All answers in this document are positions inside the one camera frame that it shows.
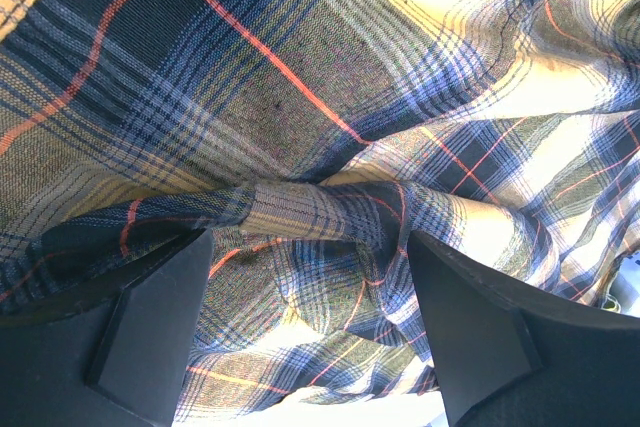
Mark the yellow plaid flannel shirt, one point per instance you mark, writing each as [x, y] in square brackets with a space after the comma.
[309, 138]

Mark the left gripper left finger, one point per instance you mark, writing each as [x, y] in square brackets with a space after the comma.
[112, 351]

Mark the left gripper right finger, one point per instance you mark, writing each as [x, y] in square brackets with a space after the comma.
[506, 353]

